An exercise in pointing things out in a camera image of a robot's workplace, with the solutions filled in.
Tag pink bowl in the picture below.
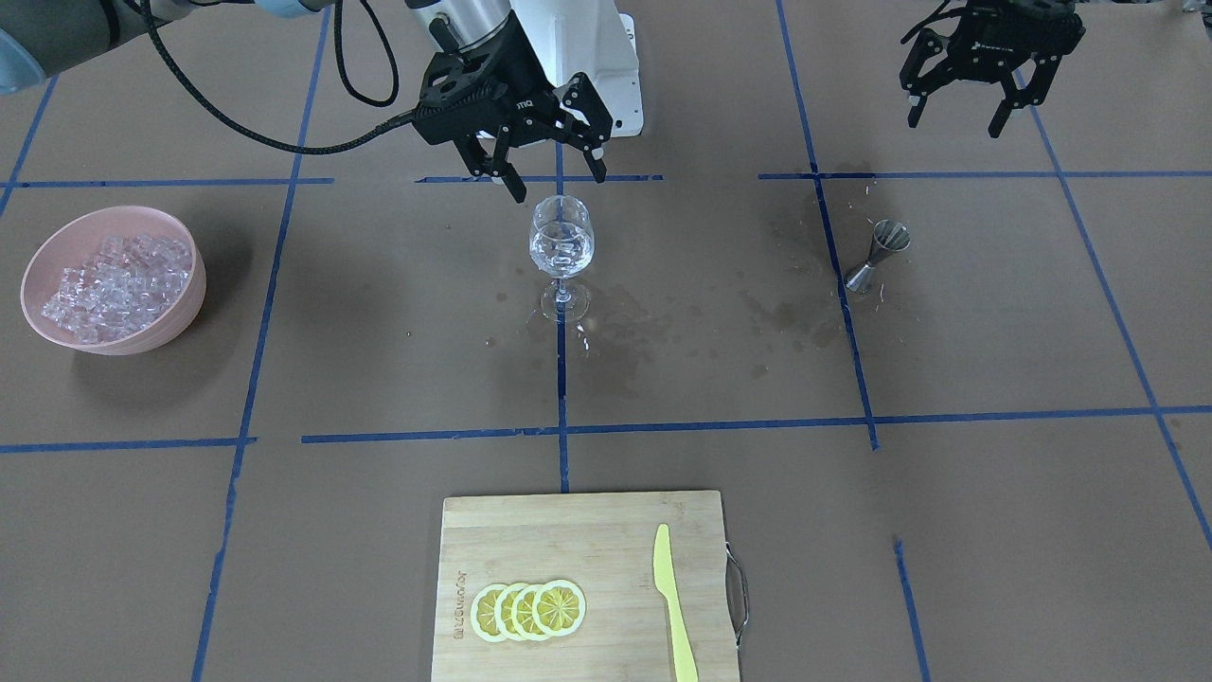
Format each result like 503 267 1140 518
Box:
19 206 207 355

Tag clear wine glass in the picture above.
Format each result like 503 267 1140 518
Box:
528 194 595 323

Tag bamboo cutting board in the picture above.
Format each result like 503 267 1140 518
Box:
430 491 741 681

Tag lemon slice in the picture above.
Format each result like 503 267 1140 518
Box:
532 579 587 637
492 583 531 640
510 583 551 642
471 583 508 643

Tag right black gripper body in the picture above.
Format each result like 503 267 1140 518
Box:
413 15 570 148

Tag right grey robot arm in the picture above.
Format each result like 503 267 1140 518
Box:
1 1 614 202

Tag yellow plastic knife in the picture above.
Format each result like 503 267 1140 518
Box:
651 523 701 681

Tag steel double jigger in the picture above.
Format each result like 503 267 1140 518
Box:
844 219 911 296

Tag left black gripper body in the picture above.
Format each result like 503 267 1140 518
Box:
942 1 1086 81

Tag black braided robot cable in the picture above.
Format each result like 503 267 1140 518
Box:
142 0 422 155

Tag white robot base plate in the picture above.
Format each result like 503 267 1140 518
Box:
510 1 645 138

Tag pile of ice cubes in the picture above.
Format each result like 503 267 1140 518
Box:
38 233 194 346

